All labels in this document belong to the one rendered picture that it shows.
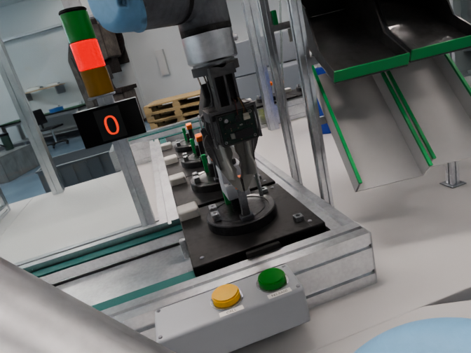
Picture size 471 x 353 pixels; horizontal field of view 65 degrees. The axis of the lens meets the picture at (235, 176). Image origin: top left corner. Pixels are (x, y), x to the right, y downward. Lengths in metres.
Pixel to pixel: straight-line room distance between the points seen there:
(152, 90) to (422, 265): 10.65
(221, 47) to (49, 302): 0.41
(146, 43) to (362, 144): 10.47
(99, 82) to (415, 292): 0.66
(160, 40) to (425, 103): 10.30
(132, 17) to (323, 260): 0.44
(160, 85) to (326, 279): 10.56
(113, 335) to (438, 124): 0.74
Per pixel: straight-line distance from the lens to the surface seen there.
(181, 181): 1.04
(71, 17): 0.77
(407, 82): 0.89
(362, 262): 0.66
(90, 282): 0.83
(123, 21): 0.46
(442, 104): 0.88
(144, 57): 11.11
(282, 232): 0.65
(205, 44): 0.53
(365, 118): 0.79
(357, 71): 0.68
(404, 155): 0.77
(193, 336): 0.53
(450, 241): 0.80
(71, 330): 0.21
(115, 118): 0.76
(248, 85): 3.39
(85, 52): 0.76
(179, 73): 10.89
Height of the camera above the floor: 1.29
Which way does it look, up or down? 19 degrees down
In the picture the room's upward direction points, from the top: 14 degrees counter-clockwise
